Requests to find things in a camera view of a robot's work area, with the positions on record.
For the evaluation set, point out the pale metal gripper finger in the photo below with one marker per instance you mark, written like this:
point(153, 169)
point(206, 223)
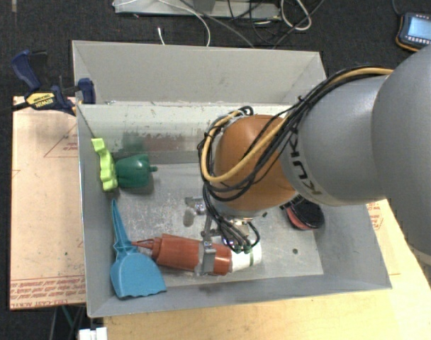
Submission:
point(200, 208)
point(208, 259)

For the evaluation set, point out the white cylinder with green band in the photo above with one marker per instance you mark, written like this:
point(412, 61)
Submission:
point(245, 260)

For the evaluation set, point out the red-brown squeeze bottle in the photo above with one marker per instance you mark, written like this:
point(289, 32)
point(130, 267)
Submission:
point(176, 253)

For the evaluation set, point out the black and red round object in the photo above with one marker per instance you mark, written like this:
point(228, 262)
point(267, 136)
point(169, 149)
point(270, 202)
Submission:
point(306, 216)

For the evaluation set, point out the blue plastic scoop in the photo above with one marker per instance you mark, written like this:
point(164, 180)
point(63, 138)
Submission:
point(135, 278)

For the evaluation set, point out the green toy bell pepper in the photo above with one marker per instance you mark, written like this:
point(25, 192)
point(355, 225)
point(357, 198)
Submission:
point(132, 172)

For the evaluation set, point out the lime green toy piece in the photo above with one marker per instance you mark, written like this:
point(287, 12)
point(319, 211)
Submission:
point(107, 168)

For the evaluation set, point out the grey metal bin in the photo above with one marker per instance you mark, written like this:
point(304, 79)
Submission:
point(187, 76)

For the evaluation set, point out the brown cardboard board, red print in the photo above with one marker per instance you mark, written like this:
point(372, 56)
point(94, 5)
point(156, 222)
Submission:
point(45, 204)

